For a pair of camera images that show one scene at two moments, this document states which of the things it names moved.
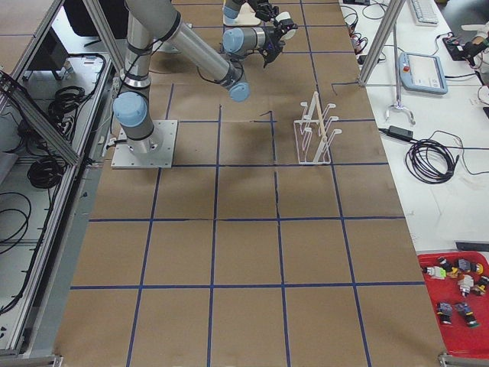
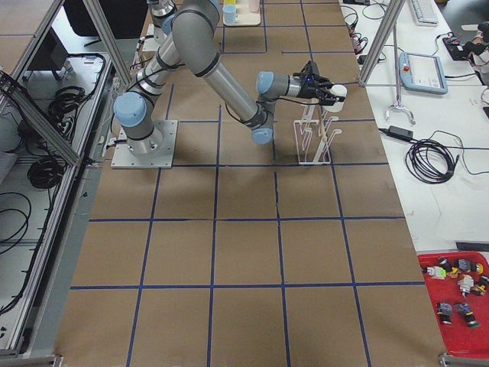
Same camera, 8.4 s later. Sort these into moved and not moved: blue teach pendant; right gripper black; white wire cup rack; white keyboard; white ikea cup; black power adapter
Moved: white ikea cup; right gripper black
Not moved: white wire cup rack; blue teach pendant; white keyboard; black power adapter
